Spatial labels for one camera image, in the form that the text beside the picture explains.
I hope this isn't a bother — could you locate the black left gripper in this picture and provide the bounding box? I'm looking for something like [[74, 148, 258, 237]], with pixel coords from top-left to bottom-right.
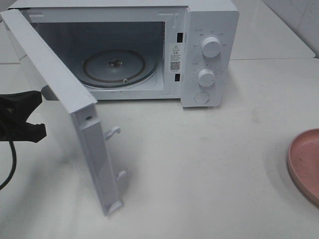
[[0, 91, 47, 143]]

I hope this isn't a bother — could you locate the white microwave door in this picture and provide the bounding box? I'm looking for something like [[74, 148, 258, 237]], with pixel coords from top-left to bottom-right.
[[1, 9, 125, 215]]

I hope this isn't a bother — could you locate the round white door button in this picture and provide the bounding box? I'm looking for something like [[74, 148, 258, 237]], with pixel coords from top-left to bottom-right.
[[194, 92, 209, 104]]

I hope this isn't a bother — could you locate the white microwave knob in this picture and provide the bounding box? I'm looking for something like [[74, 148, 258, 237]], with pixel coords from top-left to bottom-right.
[[201, 36, 221, 58], [197, 69, 215, 88]]

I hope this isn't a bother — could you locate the pink round plate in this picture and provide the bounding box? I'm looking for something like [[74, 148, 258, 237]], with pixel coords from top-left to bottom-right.
[[287, 128, 319, 206]]

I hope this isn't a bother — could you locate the glass microwave turntable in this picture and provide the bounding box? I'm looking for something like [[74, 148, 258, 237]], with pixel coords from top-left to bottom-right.
[[78, 49, 159, 88]]

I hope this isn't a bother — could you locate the white microwave oven body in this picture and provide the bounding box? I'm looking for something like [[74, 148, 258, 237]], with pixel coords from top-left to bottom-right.
[[7, 0, 239, 108]]

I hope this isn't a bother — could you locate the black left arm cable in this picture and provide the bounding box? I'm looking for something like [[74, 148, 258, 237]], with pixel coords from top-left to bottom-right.
[[0, 140, 17, 191]]

